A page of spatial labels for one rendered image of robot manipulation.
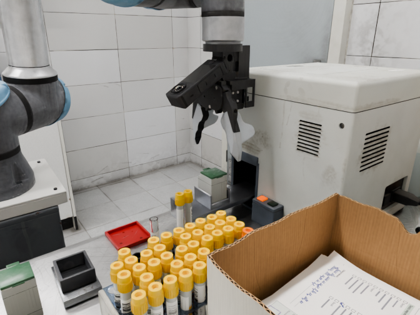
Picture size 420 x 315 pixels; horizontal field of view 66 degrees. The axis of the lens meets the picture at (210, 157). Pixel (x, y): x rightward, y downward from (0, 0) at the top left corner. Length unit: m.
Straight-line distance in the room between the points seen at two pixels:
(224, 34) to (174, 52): 2.57
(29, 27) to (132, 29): 2.14
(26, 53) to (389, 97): 0.73
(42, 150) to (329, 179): 1.84
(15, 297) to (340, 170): 0.50
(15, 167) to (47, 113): 0.14
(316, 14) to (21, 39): 1.64
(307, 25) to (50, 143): 1.68
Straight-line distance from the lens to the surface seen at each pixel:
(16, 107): 0.81
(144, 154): 3.14
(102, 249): 0.64
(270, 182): 0.67
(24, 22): 0.85
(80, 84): 2.81
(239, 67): 0.62
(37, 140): 2.16
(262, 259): 0.43
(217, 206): 0.66
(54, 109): 0.88
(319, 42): 2.10
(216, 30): 0.58
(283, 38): 2.27
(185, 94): 0.54
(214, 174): 0.64
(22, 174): 0.84
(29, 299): 0.53
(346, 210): 0.51
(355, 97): 0.53
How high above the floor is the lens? 1.24
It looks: 20 degrees down
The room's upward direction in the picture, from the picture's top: straight up
